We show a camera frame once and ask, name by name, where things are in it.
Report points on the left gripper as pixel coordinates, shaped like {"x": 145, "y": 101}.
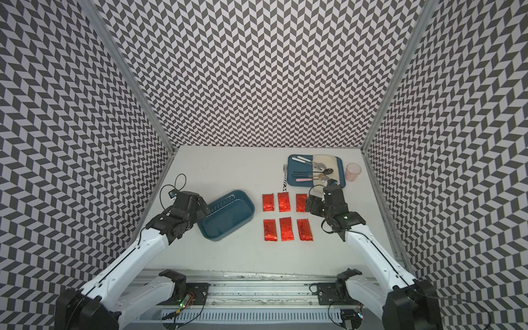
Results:
{"x": 201, "y": 213}

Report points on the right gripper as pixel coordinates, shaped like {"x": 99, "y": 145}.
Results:
{"x": 315, "y": 210}

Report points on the red tea bag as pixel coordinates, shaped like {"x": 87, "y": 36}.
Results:
{"x": 284, "y": 202}
{"x": 304, "y": 230}
{"x": 268, "y": 202}
{"x": 270, "y": 232}
{"x": 301, "y": 203}
{"x": 286, "y": 229}

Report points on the teal storage box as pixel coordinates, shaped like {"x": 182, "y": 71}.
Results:
{"x": 228, "y": 213}

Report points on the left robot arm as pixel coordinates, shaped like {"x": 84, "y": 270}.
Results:
{"x": 75, "y": 311}

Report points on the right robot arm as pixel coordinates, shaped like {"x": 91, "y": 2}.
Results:
{"x": 395, "y": 296}

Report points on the striped straw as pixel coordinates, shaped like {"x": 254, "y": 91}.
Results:
{"x": 284, "y": 178}

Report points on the teal cutlery tray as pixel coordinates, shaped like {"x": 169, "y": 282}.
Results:
{"x": 302, "y": 169}

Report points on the black spoon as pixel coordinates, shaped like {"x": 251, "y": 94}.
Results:
{"x": 314, "y": 172}

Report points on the beige cloth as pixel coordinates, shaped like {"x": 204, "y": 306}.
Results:
{"x": 334, "y": 163}

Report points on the pink plastic cup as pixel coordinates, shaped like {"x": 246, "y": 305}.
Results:
{"x": 352, "y": 172}

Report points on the white handled spoon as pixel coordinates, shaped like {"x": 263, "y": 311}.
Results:
{"x": 316, "y": 165}

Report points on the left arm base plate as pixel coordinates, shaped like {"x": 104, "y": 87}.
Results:
{"x": 198, "y": 292}

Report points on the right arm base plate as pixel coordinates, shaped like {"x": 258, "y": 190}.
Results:
{"x": 328, "y": 294}

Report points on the aluminium front rail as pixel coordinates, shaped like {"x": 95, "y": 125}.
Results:
{"x": 264, "y": 288}

